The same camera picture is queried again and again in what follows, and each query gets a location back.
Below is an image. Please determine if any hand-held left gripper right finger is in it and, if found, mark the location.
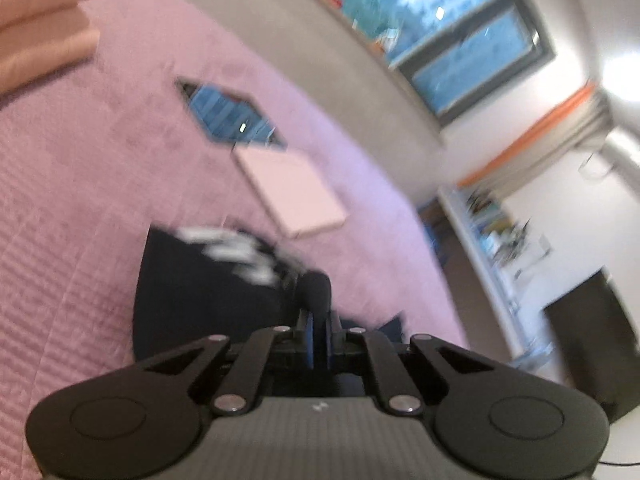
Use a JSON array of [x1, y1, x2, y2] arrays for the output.
[[319, 309, 494, 416]]

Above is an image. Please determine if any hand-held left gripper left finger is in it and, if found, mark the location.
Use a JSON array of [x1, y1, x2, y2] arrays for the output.
[[140, 309, 316, 416]]

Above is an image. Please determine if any dark navy white-striped hoodie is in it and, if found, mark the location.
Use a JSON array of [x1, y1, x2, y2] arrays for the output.
[[132, 226, 406, 391]]

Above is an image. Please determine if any folded pink cloth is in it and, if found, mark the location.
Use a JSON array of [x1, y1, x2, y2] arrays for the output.
[[234, 147, 347, 239]]

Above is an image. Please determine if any light blue desk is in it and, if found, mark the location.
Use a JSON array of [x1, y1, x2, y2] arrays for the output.
[[437, 185, 568, 376]]

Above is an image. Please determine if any blue plaid folded cloth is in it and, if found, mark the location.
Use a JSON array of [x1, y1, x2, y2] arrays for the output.
[[175, 77, 289, 153]]

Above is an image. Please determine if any purple quilted bed blanket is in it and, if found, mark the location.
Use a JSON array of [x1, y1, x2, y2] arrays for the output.
[[0, 0, 471, 480]]

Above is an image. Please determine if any black monitor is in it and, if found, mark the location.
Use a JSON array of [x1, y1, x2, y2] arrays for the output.
[[542, 266, 640, 423]]

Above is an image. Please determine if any beige curtain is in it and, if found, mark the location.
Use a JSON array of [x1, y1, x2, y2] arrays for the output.
[[457, 81, 615, 188]]

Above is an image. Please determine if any dark framed window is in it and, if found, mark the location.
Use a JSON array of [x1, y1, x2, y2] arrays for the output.
[[277, 0, 557, 127]]

